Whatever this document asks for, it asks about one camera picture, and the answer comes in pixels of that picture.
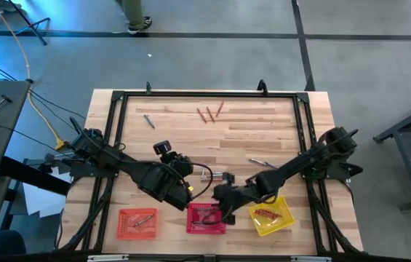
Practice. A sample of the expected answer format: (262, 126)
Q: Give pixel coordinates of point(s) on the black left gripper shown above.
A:
(183, 165)

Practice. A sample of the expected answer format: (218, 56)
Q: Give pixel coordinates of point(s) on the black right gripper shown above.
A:
(232, 196)

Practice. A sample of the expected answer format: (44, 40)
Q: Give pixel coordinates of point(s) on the red plastic basket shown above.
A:
(194, 227)

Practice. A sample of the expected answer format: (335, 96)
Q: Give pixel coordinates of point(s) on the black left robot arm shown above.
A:
(154, 182)

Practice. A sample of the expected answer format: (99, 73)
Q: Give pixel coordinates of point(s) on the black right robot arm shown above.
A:
(292, 167)

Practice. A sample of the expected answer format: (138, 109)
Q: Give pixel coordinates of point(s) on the yellow plastic basket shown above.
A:
(272, 227)

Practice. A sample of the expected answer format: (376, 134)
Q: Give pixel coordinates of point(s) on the orange plastic basket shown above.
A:
(125, 233)

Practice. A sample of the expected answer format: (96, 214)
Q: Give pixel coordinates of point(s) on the silver hinge plate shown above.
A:
(107, 258)
(310, 259)

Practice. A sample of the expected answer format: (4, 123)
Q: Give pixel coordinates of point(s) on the person's shoe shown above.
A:
(140, 25)

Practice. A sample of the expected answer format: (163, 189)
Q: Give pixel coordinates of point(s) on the person's leg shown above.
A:
(132, 11)

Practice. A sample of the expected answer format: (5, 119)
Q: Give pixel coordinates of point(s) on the grey side desk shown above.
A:
(5, 127)

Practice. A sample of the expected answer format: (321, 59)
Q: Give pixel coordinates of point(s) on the blue chair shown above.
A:
(7, 244)

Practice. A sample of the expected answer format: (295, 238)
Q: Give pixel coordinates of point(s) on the black tripod stand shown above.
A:
(34, 30)

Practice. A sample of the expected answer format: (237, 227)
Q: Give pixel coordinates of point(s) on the black aluminium rig frame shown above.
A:
(208, 94)

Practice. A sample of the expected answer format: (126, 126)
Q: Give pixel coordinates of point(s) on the black frame bracket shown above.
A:
(148, 87)
(262, 88)

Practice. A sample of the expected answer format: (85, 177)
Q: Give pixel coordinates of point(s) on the grey table frame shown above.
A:
(401, 127)

